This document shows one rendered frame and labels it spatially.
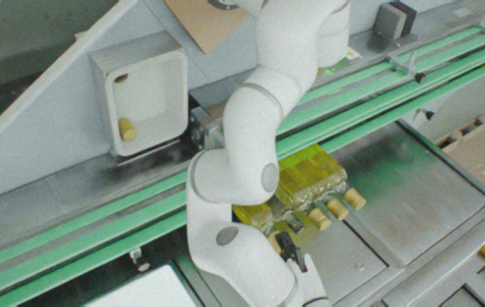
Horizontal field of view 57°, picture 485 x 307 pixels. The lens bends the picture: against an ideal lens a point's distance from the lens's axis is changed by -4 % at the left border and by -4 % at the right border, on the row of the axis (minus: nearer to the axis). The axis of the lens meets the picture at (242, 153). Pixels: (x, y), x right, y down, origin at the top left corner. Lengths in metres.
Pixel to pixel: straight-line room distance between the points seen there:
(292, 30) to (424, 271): 0.78
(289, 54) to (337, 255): 0.65
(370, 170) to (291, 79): 0.80
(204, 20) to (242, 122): 0.42
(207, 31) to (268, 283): 0.57
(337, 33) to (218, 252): 0.39
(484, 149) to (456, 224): 4.07
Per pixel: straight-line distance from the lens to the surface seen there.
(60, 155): 1.08
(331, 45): 0.79
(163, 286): 1.10
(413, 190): 1.46
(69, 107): 1.01
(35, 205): 1.06
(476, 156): 5.34
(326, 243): 1.20
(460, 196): 1.51
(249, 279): 0.67
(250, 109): 0.65
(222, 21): 1.04
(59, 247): 1.00
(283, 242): 0.99
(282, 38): 0.66
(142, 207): 1.03
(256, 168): 0.62
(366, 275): 1.18
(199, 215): 0.74
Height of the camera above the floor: 1.53
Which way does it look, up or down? 33 degrees down
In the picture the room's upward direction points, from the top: 137 degrees clockwise
